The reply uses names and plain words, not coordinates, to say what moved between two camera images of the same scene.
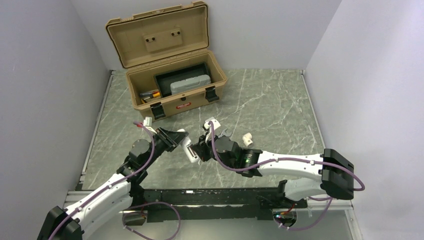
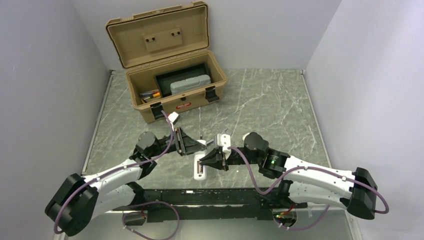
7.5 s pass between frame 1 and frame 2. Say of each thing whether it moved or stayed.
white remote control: moved
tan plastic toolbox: stayed
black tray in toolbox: stayed
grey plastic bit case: stayed
